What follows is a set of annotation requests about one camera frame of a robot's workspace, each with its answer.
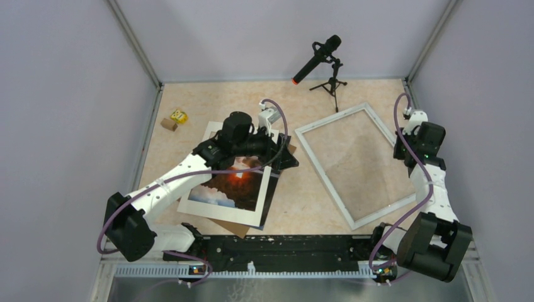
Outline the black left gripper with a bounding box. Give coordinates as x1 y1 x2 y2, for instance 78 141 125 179
234 123 298 171

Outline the clear acrylic glass sheet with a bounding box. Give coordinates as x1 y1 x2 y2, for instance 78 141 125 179
302 109 412 220

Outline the white photo mat board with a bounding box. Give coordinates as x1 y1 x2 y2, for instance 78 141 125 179
176 121 281 228

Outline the white picture frame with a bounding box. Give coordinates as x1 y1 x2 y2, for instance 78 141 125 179
294 101 418 232

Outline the sunset landscape photo print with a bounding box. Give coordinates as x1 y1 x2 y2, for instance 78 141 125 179
188 157 281 230

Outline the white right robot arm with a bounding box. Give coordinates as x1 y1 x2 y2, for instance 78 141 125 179
368 121 473 282

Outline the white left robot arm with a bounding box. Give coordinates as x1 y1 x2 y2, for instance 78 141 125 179
97 107 298 262

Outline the yellow toy cube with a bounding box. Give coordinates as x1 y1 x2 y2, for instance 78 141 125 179
170 109 188 124

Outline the brown cardboard backing board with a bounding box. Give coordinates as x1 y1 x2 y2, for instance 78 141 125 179
210 143 298 240

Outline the black mini tripod stand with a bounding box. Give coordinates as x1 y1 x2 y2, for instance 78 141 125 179
309 58 348 113

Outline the small brown cardboard block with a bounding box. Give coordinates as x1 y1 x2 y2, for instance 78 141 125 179
160 118 178 131

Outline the black shotgun microphone orange tip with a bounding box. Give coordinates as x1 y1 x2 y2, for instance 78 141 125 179
292 35 341 85

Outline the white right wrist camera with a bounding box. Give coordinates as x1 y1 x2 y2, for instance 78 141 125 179
402 109 428 135

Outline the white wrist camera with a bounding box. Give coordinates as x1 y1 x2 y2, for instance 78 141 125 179
402 109 428 135
258 103 281 136

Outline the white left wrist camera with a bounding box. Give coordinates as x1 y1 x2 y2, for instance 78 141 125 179
258 103 281 136

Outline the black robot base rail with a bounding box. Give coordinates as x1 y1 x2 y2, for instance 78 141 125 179
186 225 377 273

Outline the white toothed cable channel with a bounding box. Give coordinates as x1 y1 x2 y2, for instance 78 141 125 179
114 262 376 279

